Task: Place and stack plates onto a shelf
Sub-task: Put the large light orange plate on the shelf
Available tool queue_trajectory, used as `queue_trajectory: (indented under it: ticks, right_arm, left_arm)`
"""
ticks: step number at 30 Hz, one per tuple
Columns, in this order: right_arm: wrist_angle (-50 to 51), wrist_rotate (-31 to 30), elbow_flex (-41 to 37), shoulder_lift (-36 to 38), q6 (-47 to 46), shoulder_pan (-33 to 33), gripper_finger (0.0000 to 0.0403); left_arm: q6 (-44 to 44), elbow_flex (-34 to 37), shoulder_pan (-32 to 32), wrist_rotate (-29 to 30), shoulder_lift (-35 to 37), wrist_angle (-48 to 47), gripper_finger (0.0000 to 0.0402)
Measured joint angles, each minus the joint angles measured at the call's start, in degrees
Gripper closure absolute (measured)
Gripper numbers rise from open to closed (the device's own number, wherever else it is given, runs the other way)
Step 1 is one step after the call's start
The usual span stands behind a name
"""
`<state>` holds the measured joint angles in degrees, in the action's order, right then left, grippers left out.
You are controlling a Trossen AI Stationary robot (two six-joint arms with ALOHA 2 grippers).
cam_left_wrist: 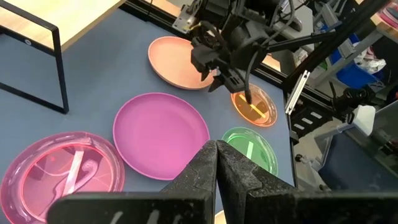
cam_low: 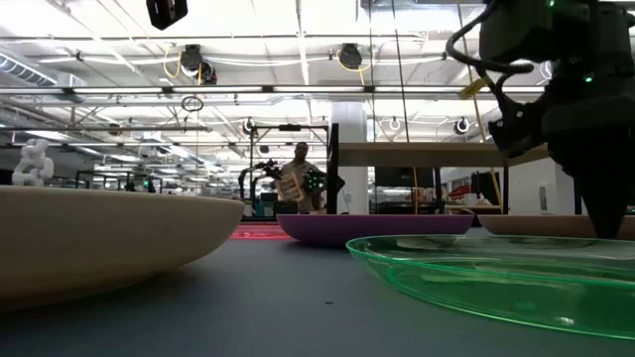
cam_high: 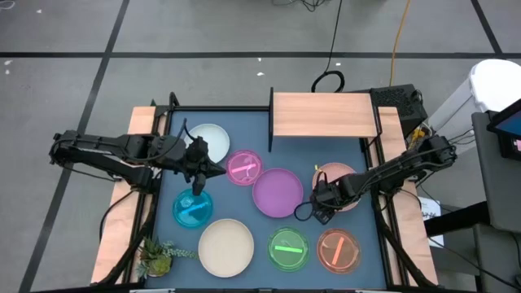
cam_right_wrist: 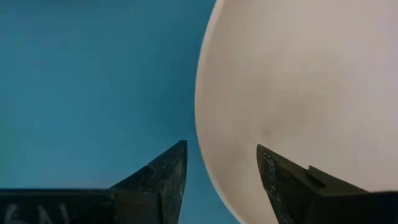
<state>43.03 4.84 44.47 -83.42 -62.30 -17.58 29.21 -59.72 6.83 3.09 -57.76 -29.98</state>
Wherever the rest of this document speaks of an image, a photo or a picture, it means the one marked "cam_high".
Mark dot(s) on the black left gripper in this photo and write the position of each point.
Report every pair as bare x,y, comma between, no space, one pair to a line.
197,156

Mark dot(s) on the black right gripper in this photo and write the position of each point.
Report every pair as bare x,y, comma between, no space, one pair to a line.
329,195

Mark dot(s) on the white plate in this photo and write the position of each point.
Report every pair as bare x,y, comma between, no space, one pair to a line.
215,140

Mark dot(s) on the pink transparent plate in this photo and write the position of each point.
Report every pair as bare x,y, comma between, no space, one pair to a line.
244,167

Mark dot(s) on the salmon pink plate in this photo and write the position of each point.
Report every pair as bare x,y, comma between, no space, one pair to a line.
338,171

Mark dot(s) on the purple plate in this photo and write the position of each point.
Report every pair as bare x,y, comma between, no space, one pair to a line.
277,193

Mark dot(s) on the blue transparent plate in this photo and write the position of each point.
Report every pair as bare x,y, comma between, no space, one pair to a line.
191,211

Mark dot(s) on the orange transparent plate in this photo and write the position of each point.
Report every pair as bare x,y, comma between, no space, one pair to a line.
338,250

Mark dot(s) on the green transparent plate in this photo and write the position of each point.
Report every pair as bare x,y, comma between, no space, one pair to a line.
288,249

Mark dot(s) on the cream plate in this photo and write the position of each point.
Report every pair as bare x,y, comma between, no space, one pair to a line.
226,248

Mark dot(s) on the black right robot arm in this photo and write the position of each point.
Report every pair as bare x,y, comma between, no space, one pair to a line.
386,173

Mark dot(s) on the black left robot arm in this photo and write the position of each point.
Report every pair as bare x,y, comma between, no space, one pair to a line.
102,146

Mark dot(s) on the small green succulent plant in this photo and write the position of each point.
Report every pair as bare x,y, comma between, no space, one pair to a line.
156,264

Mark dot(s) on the white paper sheet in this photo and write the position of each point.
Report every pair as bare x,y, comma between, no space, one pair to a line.
431,211

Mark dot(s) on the black computer box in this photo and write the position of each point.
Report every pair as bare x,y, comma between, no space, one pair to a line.
390,101

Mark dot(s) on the grey cabinet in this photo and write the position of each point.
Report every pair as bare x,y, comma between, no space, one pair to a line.
500,191

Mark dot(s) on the black tablet screen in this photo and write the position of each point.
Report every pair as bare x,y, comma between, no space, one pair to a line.
509,126

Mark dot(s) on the black metal table frame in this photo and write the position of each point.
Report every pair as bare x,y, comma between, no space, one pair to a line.
220,108

